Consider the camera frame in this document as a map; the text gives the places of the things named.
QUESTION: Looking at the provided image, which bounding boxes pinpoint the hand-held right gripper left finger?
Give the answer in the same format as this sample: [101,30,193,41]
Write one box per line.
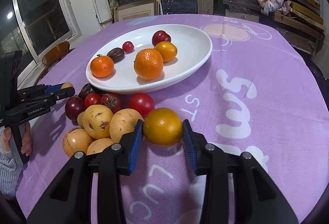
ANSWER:
[26,119,144,224]

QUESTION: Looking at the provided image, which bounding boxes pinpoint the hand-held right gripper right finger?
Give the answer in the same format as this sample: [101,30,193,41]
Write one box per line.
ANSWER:
[182,119,300,224]

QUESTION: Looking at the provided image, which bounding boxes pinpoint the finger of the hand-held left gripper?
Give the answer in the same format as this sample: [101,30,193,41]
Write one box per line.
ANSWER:
[17,83,66,98]
[26,88,76,110]

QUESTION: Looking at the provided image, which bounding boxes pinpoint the dark red plum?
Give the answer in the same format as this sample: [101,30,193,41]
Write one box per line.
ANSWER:
[152,30,171,46]
[64,96,86,121]

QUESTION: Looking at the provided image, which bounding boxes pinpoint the yellow pepino melon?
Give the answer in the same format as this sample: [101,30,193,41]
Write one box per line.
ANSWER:
[87,138,115,156]
[82,105,114,139]
[109,108,144,143]

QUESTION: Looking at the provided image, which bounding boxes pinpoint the yellow orange tomato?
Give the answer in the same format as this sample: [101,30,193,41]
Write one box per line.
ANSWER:
[155,41,178,63]
[143,108,183,147]

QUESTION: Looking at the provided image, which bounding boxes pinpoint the small mandarin orange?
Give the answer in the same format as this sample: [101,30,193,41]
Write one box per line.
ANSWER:
[90,55,115,78]

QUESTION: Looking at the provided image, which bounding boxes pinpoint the red tomato with calyx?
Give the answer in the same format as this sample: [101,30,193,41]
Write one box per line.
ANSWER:
[100,93,122,114]

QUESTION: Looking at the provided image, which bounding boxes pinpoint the purple streaked pepino melon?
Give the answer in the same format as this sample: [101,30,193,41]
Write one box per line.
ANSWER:
[63,127,93,158]

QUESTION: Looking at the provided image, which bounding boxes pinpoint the large mandarin orange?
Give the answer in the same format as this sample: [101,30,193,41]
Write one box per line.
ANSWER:
[134,48,164,80]

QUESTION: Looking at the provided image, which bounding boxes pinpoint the white oval plate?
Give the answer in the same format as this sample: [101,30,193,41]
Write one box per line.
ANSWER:
[86,24,213,94]

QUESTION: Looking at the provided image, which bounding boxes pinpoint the person's left forearm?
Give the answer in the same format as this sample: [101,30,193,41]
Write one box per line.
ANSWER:
[0,148,23,201]

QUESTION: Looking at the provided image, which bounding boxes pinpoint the person's left hand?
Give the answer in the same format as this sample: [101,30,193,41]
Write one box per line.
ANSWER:
[0,122,33,160]

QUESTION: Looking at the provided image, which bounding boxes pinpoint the brown wooden chair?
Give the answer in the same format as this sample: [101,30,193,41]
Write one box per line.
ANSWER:
[31,41,71,80]

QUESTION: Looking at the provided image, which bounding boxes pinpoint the white framed window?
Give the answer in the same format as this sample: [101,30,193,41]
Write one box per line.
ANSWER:
[0,0,83,80]

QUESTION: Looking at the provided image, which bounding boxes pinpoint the purple printed tablecloth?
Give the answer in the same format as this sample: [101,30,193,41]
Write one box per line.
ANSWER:
[15,13,329,224]

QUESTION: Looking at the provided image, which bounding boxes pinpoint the pink cloth bundle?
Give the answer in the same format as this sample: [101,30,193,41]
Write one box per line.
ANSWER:
[256,0,292,16]

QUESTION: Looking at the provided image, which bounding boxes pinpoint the beige picture frame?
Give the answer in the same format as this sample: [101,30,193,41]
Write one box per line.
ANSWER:
[113,0,159,23]

